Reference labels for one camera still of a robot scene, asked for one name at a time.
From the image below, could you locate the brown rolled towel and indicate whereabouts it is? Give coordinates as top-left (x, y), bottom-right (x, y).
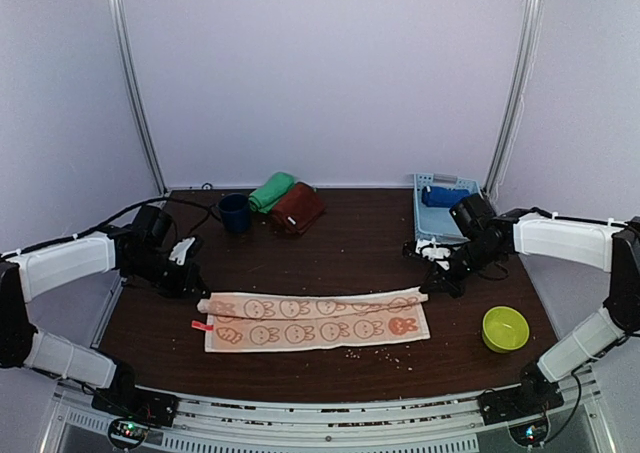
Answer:
top-left (270, 182), bottom-right (326, 235)

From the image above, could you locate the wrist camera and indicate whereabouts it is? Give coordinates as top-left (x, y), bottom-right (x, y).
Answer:
top-left (402, 239), bottom-right (452, 262)
top-left (169, 237), bottom-right (196, 266)

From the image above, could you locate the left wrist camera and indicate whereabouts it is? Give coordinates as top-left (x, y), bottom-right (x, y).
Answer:
top-left (169, 237), bottom-right (196, 266)

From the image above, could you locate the front aluminium rail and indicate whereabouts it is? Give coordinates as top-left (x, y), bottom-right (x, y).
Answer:
top-left (36, 370), bottom-right (618, 452)

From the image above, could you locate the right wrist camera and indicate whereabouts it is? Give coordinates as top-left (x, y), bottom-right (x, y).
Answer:
top-left (402, 239), bottom-right (452, 262)

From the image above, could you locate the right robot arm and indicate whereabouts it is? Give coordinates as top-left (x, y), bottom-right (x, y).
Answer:
top-left (420, 194), bottom-right (639, 415)

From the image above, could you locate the dark blue mug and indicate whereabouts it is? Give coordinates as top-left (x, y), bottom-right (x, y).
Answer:
top-left (210, 193), bottom-right (251, 234)

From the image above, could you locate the yellow-green bowl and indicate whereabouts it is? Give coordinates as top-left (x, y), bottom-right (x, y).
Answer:
top-left (482, 306), bottom-right (530, 353)

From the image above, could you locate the left aluminium frame post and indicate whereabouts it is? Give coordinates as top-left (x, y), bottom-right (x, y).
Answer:
top-left (107, 0), bottom-right (168, 194)

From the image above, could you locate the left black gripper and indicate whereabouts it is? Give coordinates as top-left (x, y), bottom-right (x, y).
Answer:
top-left (124, 248), bottom-right (210, 299)

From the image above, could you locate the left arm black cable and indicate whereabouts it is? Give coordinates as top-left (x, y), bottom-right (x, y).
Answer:
top-left (0, 197), bottom-right (221, 259)

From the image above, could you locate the orange patterned towel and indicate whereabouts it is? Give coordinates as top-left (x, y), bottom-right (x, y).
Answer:
top-left (191, 287), bottom-right (431, 354)

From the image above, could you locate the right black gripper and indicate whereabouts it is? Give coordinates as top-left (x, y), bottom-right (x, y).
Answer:
top-left (420, 237), bottom-right (502, 298)

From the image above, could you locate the green rolled towel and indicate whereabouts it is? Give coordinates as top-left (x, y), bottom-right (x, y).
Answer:
top-left (248, 172), bottom-right (296, 214)

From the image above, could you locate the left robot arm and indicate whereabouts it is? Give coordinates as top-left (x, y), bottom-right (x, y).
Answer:
top-left (1, 203), bottom-right (206, 417)

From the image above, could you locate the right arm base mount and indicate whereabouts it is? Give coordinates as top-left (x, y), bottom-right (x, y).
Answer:
top-left (477, 386), bottom-right (564, 449)

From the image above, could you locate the light blue plastic basket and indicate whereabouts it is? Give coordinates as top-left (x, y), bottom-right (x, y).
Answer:
top-left (413, 173), bottom-right (482, 244)

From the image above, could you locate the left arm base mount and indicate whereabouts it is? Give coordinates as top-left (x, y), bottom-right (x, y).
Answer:
top-left (91, 387), bottom-right (179, 451)

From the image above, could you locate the right aluminium frame post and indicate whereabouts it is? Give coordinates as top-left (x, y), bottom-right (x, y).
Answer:
top-left (484, 0), bottom-right (544, 198)

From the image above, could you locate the blue towel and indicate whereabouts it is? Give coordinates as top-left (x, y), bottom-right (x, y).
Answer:
top-left (421, 186), bottom-right (471, 208)

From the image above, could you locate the aluminium frame post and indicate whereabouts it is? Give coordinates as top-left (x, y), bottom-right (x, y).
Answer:
top-left (484, 0), bottom-right (544, 198)
top-left (107, 0), bottom-right (168, 194)

